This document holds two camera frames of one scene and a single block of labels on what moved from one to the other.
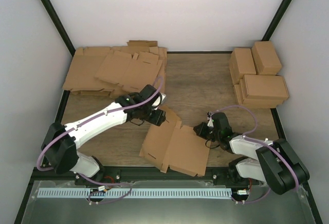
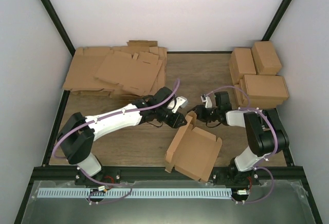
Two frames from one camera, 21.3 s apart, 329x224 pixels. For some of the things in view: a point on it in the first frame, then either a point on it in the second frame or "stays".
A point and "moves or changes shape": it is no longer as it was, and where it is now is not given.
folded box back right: [266, 58] stays
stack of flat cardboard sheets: [115, 71] stays
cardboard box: [168, 145] moves or changes shape
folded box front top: [260, 87] stays
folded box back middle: [241, 62] stays
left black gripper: [158, 119] to [174, 123]
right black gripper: [201, 133] to [200, 113]
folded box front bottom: [259, 103] stays
